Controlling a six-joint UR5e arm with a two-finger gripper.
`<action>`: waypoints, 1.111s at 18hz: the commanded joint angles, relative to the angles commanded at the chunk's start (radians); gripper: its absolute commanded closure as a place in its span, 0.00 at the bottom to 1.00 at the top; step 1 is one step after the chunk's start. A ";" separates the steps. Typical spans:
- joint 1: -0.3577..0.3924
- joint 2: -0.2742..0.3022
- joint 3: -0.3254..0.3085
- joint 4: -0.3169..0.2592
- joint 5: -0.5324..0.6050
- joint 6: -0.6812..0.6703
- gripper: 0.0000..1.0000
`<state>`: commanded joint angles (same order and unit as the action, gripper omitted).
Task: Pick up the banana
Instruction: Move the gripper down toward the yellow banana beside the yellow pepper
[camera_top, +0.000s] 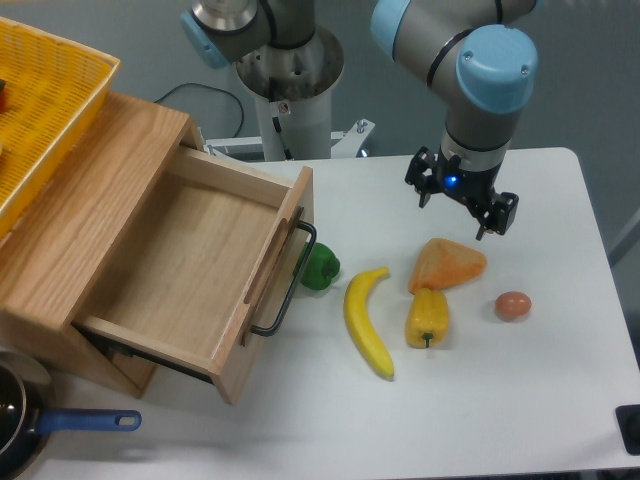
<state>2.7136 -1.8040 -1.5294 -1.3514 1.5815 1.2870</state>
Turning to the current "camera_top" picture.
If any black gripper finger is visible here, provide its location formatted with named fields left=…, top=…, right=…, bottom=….
left=468, top=192, right=519, bottom=241
left=404, top=147, right=438, bottom=208

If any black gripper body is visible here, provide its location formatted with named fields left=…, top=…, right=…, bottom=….
left=433, top=150, right=500, bottom=210

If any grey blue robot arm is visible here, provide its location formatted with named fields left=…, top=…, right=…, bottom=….
left=181, top=1, right=538, bottom=235

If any yellow banana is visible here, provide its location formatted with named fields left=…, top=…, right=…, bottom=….
left=343, top=267, right=395, bottom=381

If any brown egg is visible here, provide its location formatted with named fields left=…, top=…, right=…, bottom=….
left=494, top=291, right=532, bottom=321

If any green bell pepper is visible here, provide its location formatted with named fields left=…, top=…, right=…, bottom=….
left=300, top=243, right=341, bottom=291

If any yellow bell pepper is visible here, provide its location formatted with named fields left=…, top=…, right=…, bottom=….
left=405, top=288, right=449, bottom=349

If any open wooden drawer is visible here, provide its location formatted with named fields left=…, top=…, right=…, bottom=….
left=74, top=147, right=314, bottom=404

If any wooden drawer cabinet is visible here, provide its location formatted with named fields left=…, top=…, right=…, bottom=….
left=1, top=93, right=203, bottom=397

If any yellow plastic basket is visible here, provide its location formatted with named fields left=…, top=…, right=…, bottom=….
left=1, top=18, right=120, bottom=235

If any white metal mounting bracket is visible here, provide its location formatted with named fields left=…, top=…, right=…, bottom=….
left=205, top=118, right=376, bottom=162

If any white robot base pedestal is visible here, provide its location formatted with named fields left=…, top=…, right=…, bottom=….
left=236, top=26, right=344, bottom=142

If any black metal drawer handle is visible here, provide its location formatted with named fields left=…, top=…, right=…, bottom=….
left=249, top=220, right=317, bottom=338

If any black cable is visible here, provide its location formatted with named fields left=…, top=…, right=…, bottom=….
left=153, top=82, right=245, bottom=142

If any blue handled frying pan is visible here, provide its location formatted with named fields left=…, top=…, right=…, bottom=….
left=1, top=351, right=142, bottom=479

